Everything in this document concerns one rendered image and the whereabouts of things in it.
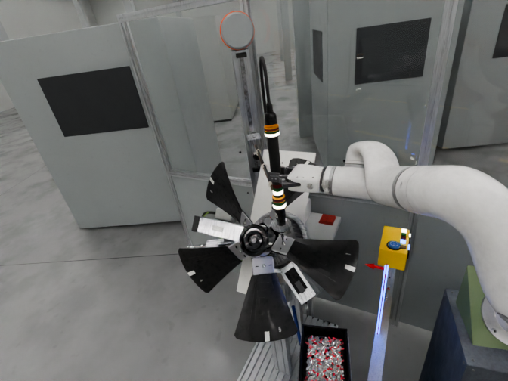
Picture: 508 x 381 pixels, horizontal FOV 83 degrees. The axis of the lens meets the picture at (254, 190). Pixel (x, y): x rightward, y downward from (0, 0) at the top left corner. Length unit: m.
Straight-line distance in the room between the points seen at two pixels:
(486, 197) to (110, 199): 3.43
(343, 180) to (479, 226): 0.40
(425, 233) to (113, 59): 2.70
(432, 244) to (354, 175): 1.09
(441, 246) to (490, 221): 1.36
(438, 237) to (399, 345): 0.82
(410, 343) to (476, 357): 1.13
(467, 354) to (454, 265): 0.79
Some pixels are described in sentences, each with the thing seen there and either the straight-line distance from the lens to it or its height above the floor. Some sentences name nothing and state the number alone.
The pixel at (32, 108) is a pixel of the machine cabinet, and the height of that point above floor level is 1.48.
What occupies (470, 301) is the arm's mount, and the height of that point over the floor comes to 1.03.
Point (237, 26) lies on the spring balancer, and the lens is 1.51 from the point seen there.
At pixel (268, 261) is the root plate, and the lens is 1.14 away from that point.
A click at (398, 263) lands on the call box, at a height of 1.02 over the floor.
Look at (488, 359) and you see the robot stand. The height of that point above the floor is 0.93.
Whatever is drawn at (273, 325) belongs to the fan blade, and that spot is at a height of 0.96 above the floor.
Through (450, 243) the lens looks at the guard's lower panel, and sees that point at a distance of 1.85.
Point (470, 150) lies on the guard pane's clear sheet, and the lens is 1.60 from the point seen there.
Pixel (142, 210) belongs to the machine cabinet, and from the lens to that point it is 3.53.
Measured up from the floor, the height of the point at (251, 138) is 1.40.
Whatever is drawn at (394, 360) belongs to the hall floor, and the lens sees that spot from 2.25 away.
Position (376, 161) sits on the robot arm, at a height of 1.59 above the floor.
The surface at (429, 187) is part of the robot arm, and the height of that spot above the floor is 1.64.
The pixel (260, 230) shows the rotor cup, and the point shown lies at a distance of 1.07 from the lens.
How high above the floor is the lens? 1.90
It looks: 30 degrees down
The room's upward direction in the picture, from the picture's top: 9 degrees counter-clockwise
